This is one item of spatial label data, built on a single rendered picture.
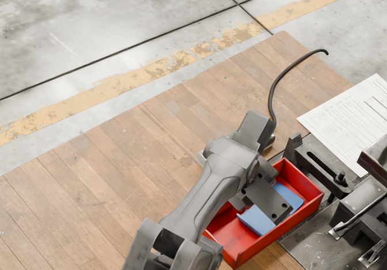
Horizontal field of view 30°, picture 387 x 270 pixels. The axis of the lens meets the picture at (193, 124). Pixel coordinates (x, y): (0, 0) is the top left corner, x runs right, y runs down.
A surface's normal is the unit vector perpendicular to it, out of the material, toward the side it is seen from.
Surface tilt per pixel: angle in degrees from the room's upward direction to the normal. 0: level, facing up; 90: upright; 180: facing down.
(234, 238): 0
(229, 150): 6
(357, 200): 0
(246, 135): 32
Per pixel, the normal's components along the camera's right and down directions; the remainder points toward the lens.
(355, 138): 0.15, -0.66
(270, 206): -0.28, -0.31
